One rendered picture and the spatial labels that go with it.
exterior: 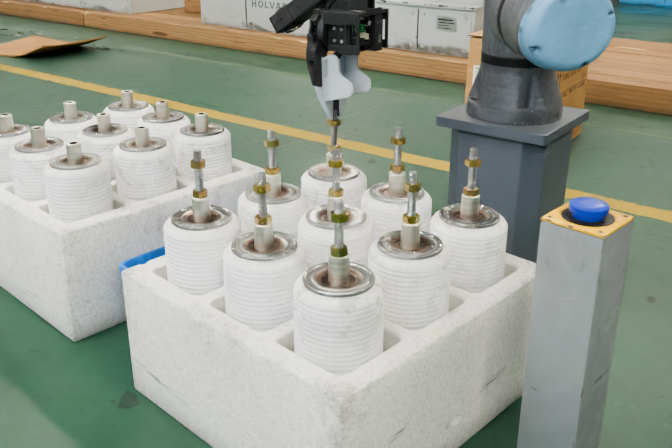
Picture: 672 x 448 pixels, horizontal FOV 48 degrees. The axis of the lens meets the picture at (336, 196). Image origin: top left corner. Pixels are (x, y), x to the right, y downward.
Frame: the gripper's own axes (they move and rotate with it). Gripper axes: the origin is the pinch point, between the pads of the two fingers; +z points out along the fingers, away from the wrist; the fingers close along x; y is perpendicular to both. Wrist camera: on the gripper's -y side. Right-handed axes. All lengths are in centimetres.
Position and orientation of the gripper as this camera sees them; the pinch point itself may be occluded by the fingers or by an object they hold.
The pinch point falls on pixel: (330, 107)
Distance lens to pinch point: 107.3
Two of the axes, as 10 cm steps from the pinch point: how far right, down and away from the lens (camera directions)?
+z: 0.0, 9.3, 3.6
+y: 8.0, 2.1, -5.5
